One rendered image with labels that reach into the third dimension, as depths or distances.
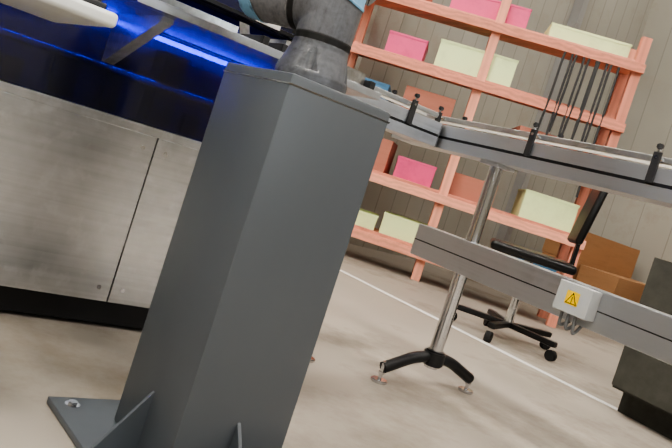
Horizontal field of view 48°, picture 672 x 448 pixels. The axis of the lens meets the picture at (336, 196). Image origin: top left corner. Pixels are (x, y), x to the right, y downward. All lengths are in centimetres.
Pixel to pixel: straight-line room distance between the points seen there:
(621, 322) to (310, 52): 126
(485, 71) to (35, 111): 445
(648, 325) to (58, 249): 162
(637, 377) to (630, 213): 603
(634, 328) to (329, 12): 128
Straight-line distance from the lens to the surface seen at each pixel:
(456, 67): 608
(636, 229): 943
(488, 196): 271
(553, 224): 604
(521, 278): 252
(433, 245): 281
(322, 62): 146
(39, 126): 209
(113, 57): 206
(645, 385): 356
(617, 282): 779
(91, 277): 222
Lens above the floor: 65
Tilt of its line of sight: 2 degrees down
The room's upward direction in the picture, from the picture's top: 18 degrees clockwise
